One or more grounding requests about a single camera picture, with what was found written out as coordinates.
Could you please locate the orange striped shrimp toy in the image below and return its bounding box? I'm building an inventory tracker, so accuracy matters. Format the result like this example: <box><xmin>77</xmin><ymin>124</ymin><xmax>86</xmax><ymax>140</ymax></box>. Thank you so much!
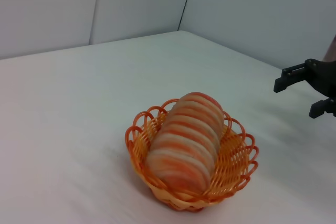
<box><xmin>145</xmin><ymin>91</ymin><xmax>225</xmax><ymax>192</ymax></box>

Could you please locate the pinkish brown blurred object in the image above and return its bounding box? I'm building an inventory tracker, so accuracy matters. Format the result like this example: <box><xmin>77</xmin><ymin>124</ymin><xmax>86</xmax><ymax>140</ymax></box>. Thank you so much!
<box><xmin>322</xmin><ymin>34</ymin><xmax>336</xmax><ymax>63</ymax></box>

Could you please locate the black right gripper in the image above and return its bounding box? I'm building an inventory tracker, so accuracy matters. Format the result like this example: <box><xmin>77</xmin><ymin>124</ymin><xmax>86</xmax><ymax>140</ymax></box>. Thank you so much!
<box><xmin>274</xmin><ymin>58</ymin><xmax>336</xmax><ymax>119</ymax></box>

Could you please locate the orange woven plastic basket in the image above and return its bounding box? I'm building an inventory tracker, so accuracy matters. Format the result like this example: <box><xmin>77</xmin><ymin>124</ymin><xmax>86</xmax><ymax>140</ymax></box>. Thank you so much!
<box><xmin>124</xmin><ymin>98</ymin><xmax>260</xmax><ymax>213</ymax></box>

